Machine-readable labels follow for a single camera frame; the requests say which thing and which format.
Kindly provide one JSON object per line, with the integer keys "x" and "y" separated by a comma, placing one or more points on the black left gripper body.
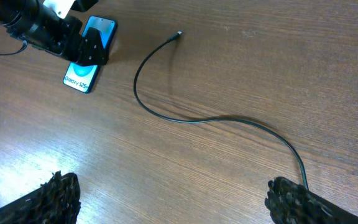
{"x": 41, "y": 27}

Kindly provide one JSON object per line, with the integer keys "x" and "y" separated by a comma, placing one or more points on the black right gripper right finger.
{"x": 291, "y": 203}

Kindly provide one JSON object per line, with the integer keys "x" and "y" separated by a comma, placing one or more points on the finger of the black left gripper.
{"x": 91, "y": 50}

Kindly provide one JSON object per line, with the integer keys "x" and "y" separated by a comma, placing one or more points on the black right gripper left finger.
{"x": 56, "y": 201}

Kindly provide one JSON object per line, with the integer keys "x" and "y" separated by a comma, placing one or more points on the blue Galaxy smartphone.
{"x": 82, "y": 78}

